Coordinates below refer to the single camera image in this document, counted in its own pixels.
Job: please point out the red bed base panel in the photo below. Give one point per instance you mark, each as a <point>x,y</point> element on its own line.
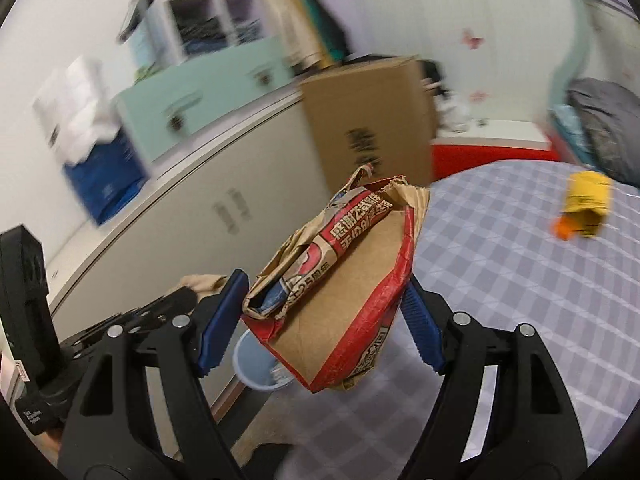
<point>475,160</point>

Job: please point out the white shelf unit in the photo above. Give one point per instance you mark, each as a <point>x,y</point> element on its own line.
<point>170,15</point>

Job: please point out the blue plastic bucket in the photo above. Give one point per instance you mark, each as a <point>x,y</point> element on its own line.
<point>255,360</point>

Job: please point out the beige cloth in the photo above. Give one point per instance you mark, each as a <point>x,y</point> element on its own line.
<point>205,284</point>

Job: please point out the mint edged white headboard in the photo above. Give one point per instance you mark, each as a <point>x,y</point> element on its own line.
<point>600,35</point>

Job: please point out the large cardboard box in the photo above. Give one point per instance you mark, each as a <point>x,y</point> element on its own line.
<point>370,110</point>

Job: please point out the mint green drawer cabinet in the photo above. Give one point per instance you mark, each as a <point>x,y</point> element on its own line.
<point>210,85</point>

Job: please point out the orange snack wrapper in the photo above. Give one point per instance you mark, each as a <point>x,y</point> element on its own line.
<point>562,228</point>

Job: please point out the white plastic bag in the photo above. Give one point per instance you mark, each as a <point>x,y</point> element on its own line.
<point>455,110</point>

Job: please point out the yellow carton box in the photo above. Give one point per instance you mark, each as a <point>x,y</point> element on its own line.
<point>587,195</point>

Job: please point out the grey duvet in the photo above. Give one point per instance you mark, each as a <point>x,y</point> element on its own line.
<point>610,125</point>

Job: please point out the teal shirt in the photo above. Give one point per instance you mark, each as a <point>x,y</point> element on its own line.
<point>322,20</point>

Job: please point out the teal bed sheet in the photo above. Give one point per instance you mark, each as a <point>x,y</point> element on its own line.
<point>567,130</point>

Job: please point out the crumpled white bin liner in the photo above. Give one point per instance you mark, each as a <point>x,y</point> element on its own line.
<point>75,110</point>

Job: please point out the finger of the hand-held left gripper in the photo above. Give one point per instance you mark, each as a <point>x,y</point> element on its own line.
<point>150,305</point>

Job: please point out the white ledge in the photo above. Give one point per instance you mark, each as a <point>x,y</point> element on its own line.
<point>500,132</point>

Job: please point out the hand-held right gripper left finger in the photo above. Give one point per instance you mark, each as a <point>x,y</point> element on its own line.
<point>220,320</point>

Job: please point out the blue storage bin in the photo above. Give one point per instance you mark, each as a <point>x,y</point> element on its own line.
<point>107,175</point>

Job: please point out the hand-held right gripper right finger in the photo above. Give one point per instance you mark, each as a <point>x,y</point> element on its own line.
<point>422,330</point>

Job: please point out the dark clothing pile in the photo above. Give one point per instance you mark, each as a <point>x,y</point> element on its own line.
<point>430,80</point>

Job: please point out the cream jacket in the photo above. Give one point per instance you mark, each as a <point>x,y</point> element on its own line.
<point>290,25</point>

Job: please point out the cream curved cabinet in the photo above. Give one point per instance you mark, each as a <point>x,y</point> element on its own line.
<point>200,185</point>

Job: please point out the red and brown paper bag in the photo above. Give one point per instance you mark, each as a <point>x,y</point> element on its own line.
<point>350,280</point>

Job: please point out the pink butterfly sticker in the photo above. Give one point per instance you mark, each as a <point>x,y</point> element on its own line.
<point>472,39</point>

